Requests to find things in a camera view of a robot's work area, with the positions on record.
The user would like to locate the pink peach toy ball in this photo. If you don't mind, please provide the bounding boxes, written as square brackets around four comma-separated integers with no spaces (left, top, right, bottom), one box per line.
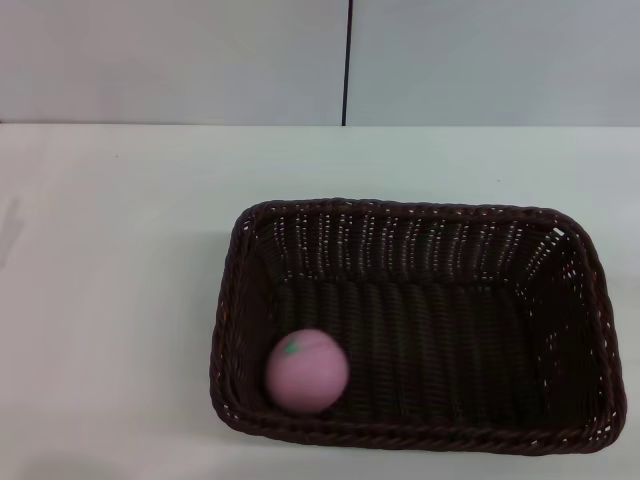
[264,327,351,415]

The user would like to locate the dark brown woven basket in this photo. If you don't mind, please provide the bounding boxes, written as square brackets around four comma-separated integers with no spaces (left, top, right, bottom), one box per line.
[208,197,628,455]

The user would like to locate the black vertical wall strip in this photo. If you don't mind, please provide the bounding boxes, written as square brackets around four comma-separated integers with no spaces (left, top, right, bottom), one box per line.
[341,0,356,127]

